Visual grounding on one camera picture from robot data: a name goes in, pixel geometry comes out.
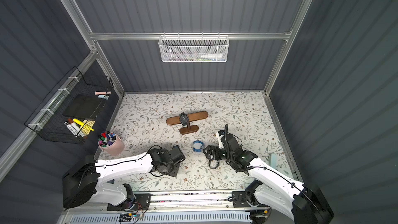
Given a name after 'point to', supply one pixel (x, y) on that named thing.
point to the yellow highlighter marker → (83, 124)
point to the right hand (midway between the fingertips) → (210, 152)
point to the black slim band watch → (212, 167)
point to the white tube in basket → (212, 56)
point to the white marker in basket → (69, 126)
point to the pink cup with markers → (110, 143)
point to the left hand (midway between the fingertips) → (176, 174)
